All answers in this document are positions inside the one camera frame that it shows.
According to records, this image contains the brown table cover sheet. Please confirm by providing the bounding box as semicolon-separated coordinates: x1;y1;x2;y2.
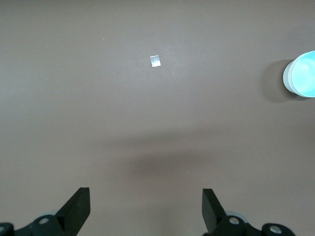
0;0;315;236

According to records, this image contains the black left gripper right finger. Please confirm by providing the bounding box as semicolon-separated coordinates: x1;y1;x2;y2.
202;188;295;236

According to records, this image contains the light blue bowl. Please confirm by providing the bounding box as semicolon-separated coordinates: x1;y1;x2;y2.
288;50;315;99

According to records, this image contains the clear tape piece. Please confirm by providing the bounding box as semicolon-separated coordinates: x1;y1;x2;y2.
149;55;162;68

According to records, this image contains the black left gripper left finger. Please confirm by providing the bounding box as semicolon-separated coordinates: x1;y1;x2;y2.
0;187;91;236

